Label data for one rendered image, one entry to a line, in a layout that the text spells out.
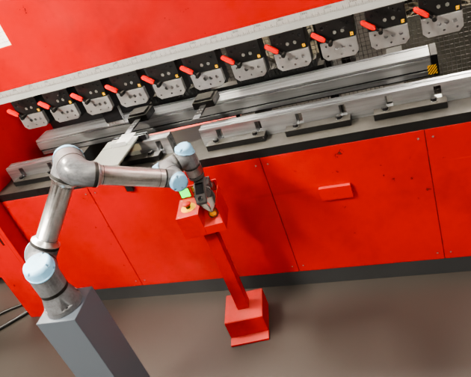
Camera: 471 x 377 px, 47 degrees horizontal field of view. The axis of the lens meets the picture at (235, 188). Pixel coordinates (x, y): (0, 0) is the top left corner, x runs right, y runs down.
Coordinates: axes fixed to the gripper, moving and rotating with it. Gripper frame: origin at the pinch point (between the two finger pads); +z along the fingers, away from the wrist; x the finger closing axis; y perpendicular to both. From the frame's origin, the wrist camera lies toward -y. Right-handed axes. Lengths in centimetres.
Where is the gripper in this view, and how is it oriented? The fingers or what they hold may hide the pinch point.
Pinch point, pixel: (211, 210)
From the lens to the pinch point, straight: 242.1
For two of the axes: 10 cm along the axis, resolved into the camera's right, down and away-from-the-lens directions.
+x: -9.5, 2.5, 2.0
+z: 3.2, 7.5, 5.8
